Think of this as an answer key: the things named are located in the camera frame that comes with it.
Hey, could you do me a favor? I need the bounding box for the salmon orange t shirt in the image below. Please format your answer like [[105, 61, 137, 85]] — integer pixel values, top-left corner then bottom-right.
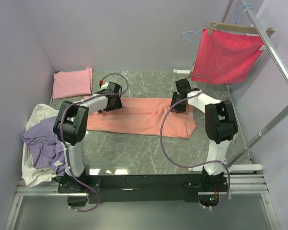
[[86, 97, 196, 139]]

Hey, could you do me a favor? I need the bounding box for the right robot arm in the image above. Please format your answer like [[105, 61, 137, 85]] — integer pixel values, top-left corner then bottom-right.
[[171, 79, 238, 191]]

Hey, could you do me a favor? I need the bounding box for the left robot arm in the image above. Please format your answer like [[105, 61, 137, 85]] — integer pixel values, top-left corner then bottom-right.
[[53, 82, 122, 193]]

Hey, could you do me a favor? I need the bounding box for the folded pink t shirt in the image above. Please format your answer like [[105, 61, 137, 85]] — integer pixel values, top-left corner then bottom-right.
[[53, 68, 93, 99]]

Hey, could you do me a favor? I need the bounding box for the red microfiber towel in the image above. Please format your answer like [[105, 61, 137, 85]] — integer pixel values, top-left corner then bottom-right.
[[192, 29, 264, 84]]

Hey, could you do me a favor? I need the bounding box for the wooden clip hanger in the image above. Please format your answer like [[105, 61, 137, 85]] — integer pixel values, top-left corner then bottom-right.
[[204, 21, 276, 36]]

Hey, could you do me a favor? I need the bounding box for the lavender purple t shirt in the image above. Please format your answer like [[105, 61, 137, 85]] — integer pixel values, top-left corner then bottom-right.
[[22, 116, 65, 176]]

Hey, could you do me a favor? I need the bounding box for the black base beam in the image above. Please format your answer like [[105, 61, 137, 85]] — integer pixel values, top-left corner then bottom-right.
[[58, 173, 228, 207]]

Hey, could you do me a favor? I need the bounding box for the white laundry basket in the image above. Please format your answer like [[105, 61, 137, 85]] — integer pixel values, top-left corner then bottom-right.
[[21, 109, 77, 179]]

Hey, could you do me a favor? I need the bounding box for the metal clothes rack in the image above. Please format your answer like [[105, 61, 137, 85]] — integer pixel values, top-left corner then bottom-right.
[[173, 0, 288, 173]]

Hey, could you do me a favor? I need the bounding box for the white t shirt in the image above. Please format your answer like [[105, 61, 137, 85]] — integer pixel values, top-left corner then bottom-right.
[[21, 103, 58, 188]]

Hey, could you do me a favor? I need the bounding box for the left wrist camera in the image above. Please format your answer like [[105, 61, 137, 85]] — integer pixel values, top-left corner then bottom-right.
[[99, 80, 109, 90]]

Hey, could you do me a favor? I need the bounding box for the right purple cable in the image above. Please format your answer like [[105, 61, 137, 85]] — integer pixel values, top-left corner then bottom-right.
[[159, 74, 232, 209]]

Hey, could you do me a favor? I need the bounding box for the aluminium rail frame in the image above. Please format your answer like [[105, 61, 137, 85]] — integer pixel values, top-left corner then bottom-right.
[[15, 174, 268, 196]]

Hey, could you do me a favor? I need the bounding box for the blue wire hanger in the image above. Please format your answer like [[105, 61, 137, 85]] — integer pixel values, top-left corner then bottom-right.
[[180, 0, 252, 44]]

